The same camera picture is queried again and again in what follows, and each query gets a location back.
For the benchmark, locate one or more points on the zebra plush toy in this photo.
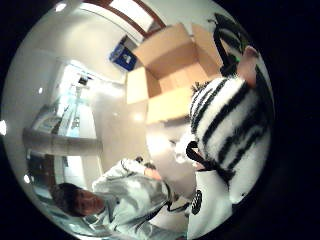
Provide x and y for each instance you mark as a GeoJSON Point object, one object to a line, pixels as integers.
{"type": "Point", "coordinates": [226, 126]}

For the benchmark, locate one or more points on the the person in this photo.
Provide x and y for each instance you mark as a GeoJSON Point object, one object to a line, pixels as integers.
{"type": "Point", "coordinates": [133, 196]}

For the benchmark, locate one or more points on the open cardboard box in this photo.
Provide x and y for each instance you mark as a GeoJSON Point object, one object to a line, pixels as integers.
{"type": "Point", "coordinates": [166, 53]}

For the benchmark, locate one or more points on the blue sign board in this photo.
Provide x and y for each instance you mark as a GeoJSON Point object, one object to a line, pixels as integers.
{"type": "Point", "coordinates": [122, 57]}

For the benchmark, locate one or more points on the grey counter ledge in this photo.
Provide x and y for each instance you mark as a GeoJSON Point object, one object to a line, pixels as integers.
{"type": "Point", "coordinates": [60, 143]}

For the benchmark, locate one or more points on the brown window frame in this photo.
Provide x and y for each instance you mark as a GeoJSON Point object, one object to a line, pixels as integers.
{"type": "Point", "coordinates": [133, 23]}

